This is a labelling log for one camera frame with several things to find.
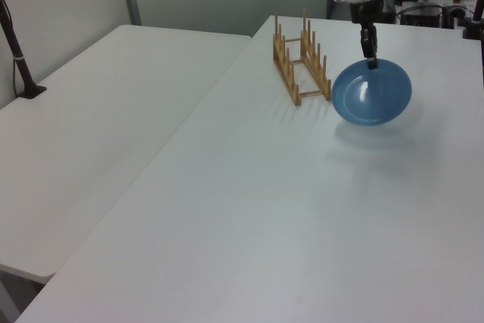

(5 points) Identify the black electronics box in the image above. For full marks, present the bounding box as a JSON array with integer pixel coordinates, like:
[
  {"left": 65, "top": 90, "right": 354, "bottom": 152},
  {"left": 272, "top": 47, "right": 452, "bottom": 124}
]
[{"left": 400, "top": 5, "right": 443, "bottom": 28}]

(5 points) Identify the blue round plate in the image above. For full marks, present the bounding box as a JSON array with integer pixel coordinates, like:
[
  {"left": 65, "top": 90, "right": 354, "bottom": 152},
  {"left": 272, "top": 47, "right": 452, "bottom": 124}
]
[{"left": 331, "top": 58, "right": 413, "bottom": 126}]

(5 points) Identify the wooden plate rack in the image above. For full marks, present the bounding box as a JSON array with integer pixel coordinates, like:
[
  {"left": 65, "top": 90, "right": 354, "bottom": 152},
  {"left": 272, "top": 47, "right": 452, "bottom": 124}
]
[{"left": 271, "top": 8, "right": 334, "bottom": 107}]

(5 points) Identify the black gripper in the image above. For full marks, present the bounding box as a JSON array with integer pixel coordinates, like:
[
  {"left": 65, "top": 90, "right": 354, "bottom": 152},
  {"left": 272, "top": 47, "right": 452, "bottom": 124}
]
[{"left": 349, "top": 0, "right": 383, "bottom": 70}]

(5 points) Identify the black pole with flat base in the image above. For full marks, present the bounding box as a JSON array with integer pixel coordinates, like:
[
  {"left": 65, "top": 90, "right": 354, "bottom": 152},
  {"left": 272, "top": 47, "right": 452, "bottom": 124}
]
[{"left": 0, "top": 0, "right": 48, "bottom": 100}]

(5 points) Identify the white side table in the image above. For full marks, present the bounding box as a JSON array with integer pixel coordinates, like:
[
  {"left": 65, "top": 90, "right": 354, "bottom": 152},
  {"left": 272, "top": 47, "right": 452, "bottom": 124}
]
[{"left": 0, "top": 23, "right": 253, "bottom": 279}]

